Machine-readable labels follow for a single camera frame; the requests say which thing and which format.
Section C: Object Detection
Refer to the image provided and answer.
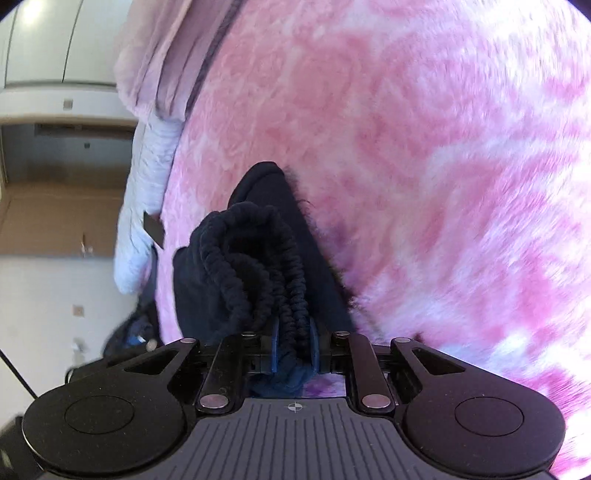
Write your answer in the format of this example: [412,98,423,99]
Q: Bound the navy blue pants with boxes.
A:
[173,161,357,398]

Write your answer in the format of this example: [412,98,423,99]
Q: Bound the black phone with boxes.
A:
[143,211,166,250]

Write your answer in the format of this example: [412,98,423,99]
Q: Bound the black cable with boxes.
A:
[0,350,38,400]

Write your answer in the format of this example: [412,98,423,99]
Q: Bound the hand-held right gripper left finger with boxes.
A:
[108,323,280,413]

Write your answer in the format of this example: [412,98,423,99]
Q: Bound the pile of blue clothes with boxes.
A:
[102,295,162,365]

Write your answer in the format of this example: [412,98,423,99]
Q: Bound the pink rose blanket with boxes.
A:
[154,0,591,476]

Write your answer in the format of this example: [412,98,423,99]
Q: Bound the white wardrobe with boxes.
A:
[0,0,139,125]

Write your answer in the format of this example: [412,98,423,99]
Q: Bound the light lavender quilted bedding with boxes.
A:
[114,0,243,121]

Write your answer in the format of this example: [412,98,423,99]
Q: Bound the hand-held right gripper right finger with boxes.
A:
[309,320,467,411]

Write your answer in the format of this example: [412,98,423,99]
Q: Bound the wooden desk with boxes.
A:
[0,122,139,257]

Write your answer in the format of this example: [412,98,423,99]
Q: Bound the grey striped quilt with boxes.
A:
[114,115,185,296]

